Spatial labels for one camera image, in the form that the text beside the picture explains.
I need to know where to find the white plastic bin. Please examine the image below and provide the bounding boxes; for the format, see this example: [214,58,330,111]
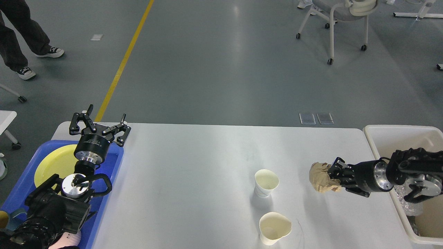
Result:
[363,125,443,249]

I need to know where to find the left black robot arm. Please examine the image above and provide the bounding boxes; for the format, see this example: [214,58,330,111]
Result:
[1,105,131,249]

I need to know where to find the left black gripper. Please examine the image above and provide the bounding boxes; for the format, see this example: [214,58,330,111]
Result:
[69,104,132,165]

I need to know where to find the yellow plastic plate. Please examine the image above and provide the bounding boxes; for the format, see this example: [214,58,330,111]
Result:
[34,144,78,187]

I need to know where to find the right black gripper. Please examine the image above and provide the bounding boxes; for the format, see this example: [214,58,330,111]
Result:
[327,157,394,197]

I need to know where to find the blue plastic tray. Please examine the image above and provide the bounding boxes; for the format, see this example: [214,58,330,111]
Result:
[1,140,124,249]

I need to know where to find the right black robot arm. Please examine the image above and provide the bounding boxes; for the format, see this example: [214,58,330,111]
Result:
[327,148,443,203]

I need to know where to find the white paper cup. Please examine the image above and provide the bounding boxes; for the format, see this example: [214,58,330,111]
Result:
[254,169,280,197]
[259,212,292,246]

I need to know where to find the white wheeled chair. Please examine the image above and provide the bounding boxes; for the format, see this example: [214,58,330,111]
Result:
[296,0,378,65]

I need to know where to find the white table frame base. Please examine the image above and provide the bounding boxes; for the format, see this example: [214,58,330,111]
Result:
[393,0,443,21]

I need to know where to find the pink mug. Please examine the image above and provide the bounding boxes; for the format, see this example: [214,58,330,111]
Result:
[49,231,82,249]

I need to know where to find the white side table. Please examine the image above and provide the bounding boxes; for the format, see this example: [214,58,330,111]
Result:
[0,110,21,150]

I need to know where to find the brown paper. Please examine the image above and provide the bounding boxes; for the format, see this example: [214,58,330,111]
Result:
[309,162,342,193]

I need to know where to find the grey floor plates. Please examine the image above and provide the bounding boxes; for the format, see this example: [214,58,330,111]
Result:
[299,112,334,126]

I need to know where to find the aluminium foil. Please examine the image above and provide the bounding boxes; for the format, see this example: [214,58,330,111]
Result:
[393,184,424,216]

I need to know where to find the person in dark trousers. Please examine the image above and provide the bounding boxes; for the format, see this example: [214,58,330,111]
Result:
[0,0,65,80]

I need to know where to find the dark teal mug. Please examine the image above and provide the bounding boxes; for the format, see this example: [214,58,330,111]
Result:
[0,208,27,231]

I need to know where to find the brown paper bag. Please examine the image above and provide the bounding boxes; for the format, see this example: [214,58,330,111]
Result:
[415,195,443,239]

